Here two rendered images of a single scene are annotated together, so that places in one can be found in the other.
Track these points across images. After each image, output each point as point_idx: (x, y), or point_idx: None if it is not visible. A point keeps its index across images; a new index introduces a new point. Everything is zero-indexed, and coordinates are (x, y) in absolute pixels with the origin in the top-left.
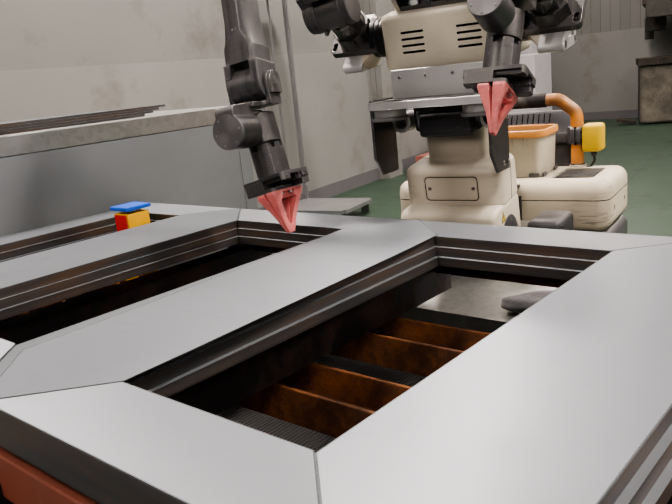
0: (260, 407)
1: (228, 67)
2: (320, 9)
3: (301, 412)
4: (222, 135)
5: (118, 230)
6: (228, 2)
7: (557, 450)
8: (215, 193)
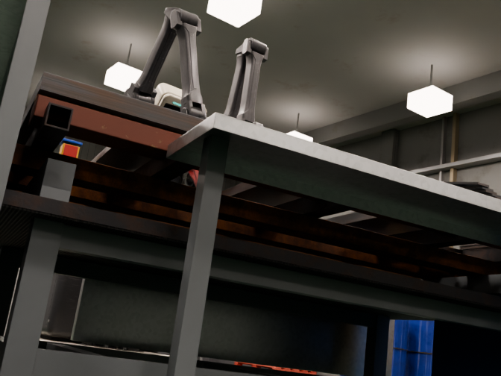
0: (271, 237)
1: (191, 101)
2: (142, 97)
3: (293, 238)
4: None
5: (65, 154)
6: (194, 76)
7: None
8: None
